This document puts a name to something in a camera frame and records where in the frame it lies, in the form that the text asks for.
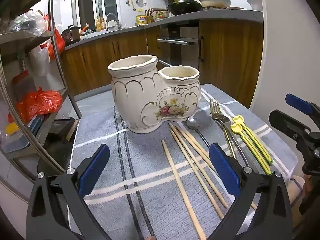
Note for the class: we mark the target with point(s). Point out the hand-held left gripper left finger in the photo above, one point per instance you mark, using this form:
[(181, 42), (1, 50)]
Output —
[(93, 170)]

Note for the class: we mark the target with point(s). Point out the metal shelf rack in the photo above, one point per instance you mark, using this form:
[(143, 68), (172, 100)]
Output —
[(25, 40)]

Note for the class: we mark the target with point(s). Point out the grey kitchen countertop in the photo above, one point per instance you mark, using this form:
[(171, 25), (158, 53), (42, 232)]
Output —
[(225, 13)]

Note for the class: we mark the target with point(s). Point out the white floral ceramic utensil holder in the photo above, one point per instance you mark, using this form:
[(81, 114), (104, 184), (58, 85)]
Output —
[(140, 97)]

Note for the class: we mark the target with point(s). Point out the black wok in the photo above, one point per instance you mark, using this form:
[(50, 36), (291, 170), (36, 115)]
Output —
[(183, 7)]

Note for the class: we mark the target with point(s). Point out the yellow plastic object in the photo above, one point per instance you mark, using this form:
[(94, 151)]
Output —
[(11, 128)]

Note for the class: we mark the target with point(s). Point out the clear plastic bag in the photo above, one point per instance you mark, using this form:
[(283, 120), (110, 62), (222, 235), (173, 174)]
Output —
[(27, 22)]

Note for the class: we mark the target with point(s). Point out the metal spoon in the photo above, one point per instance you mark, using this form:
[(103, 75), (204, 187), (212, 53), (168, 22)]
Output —
[(193, 125)]

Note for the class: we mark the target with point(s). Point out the white bowl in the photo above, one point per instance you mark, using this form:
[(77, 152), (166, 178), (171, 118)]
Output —
[(255, 3)]

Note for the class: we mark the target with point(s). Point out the white plastic bag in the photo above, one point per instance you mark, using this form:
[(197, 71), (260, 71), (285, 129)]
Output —
[(41, 60)]

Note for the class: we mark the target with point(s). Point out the brown shallow dish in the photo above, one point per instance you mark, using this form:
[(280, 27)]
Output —
[(236, 8)]

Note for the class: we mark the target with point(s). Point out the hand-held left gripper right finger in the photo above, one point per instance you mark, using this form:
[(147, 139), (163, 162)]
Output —
[(225, 172)]

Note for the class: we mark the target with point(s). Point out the red-lid plastic container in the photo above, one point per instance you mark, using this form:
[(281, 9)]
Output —
[(21, 80)]

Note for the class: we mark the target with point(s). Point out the amber glass bottles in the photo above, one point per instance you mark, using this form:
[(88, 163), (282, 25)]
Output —
[(100, 23)]

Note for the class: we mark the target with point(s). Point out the white striped cloth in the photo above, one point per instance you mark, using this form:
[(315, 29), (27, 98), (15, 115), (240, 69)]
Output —
[(296, 190)]

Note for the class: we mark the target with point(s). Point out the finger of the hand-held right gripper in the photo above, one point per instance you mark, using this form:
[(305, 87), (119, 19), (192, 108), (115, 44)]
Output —
[(298, 103), (282, 120)]

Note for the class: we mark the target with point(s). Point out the white ceramic pot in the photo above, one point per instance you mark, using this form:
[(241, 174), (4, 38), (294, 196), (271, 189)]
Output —
[(215, 2)]

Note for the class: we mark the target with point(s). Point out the large red plastic bag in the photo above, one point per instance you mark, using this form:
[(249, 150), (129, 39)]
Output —
[(37, 103)]

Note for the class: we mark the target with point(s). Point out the wooden kitchen cabinets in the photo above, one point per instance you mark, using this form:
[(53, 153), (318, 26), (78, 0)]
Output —
[(100, 62)]

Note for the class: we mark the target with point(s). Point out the hanging red plastic bag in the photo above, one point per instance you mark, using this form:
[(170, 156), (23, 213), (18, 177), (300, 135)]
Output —
[(58, 40)]

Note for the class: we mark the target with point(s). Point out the scissors and knife holder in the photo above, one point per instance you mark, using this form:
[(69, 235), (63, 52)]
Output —
[(150, 15)]

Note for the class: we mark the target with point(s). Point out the built-in steel oven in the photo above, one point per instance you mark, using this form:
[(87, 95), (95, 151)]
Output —
[(180, 45)]

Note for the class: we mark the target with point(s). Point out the yellow tulip plastic pick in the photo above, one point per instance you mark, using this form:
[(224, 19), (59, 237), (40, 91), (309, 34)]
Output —
[(238, 119), (237, 128)]

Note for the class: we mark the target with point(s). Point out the chrome kitchen faucet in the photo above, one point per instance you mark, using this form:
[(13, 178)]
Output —
[(110, 15)]

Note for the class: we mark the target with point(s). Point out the grey striped table cloth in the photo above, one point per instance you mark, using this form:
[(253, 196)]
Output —
[(145, 155)]

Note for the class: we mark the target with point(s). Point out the yellow oil bottle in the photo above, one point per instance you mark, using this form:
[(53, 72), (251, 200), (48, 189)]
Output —
[(141, 19)]

